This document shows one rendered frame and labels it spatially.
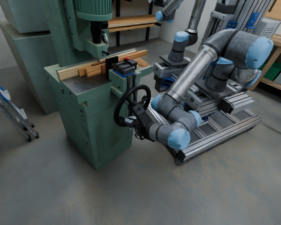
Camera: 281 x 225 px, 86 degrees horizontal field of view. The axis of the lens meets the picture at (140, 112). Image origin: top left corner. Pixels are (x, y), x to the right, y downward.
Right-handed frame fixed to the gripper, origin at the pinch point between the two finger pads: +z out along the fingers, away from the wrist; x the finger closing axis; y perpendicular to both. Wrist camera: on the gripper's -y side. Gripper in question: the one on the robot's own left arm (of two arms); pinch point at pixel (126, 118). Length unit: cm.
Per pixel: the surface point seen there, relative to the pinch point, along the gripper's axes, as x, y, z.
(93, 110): -6.6, -3.9, 24.6
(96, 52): 7.7, -34.6, 23.0
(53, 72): -10, -32, 63
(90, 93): -6.5, -15.7, 18.1
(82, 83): -6.3, -21.5, 24.3
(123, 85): 9.5, -14.0, 8.8
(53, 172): -45, 48, 81
